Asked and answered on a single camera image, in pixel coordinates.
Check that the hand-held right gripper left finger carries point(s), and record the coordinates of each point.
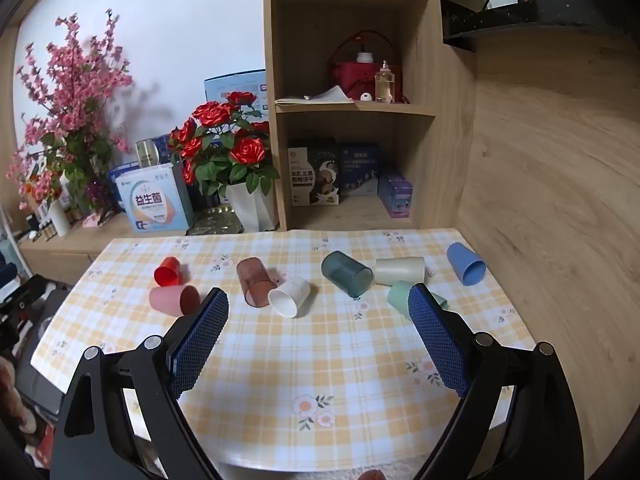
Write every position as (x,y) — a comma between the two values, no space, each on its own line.
(197,345)

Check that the red artificial rose bouquet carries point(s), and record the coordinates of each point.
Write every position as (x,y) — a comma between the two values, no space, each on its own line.
(247,150)

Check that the dark blue illustrated box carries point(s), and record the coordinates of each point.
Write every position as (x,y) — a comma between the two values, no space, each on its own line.
(360,170)

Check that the small white jar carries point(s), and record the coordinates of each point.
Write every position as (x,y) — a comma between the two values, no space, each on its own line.
(366,57)

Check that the pink plastic cup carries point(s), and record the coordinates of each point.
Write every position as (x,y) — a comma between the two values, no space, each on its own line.
(170,300)

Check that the brown translucent cup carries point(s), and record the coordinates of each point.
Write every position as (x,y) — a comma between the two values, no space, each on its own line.
(252,277)

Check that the white and black biscuit box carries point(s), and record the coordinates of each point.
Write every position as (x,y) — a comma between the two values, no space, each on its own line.
(312,175)

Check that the yellow checked floral tablecloth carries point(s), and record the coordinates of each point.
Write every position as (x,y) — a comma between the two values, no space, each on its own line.
(310,345)

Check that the white plastic bottle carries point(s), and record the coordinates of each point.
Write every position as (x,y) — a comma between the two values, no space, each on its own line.
(60,220)

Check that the large blue printed box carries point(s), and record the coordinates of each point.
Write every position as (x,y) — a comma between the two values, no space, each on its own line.
(235,85)

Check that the purple small box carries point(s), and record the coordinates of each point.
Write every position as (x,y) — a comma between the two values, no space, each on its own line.
(395,195)

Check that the clear tray of foil sweets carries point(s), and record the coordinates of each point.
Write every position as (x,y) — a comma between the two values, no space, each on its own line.
(215,220)

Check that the white paper booklet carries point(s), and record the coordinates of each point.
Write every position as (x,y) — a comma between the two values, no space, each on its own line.
(315,100)

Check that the white plastic cup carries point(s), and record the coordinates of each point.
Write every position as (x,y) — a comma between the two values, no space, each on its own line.
(292,292)

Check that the cream plastic cup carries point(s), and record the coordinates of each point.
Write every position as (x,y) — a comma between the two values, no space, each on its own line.
(400,270)

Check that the wooden shelf unit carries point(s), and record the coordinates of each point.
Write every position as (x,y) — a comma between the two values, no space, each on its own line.
(350,10)

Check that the pink artificial blossom branches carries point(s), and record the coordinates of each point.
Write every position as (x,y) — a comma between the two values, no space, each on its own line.
(75,90)

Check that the white and blue carton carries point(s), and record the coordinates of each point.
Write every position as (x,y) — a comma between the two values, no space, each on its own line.
(150,205)

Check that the dark teal translucent cup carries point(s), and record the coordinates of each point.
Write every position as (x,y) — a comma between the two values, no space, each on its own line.
(342,270)

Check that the red plastic cup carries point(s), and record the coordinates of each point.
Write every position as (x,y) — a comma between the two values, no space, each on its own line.
(167,270)

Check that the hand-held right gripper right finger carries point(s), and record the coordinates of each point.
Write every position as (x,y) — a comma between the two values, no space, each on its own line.
(437,345)

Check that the mint green plastic cup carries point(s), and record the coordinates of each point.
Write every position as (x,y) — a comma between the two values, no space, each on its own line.
(398,297)

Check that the silver metal canister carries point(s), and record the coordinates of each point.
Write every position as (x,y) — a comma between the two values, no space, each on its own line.
(147,152)

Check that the white faceted vase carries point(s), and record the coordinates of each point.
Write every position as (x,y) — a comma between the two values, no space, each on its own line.
(250,210)

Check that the low wooden cabinet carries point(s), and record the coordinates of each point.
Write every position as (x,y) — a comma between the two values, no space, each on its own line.
(65,255)

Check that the blue plastic cup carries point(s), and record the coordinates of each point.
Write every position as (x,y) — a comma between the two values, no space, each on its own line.
(462,260)

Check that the clear glass perfume bottle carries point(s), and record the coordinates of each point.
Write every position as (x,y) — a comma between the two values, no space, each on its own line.
(384,85)

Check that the black speckled countertop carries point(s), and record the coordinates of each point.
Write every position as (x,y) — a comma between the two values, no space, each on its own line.
(550,15)

